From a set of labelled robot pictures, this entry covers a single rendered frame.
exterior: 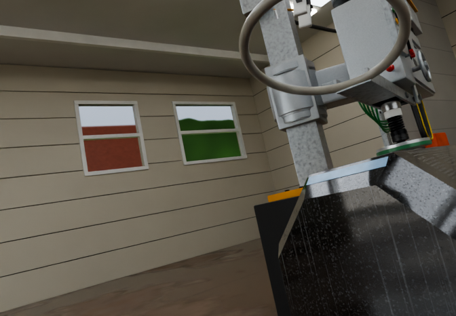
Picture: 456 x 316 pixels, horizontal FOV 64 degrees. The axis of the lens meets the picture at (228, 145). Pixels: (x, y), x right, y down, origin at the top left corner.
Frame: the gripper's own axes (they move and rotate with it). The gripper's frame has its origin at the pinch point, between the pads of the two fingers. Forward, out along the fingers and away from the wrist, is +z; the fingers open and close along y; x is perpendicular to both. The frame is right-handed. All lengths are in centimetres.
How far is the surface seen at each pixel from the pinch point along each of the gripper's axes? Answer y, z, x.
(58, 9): 167, -332, 380
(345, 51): 70, -44, -3
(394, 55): 34.1, -7.3, -19.3
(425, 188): 40, 33, -20
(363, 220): 46, 39, -3
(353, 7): 62, -59, -9
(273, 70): 110, -77, 43
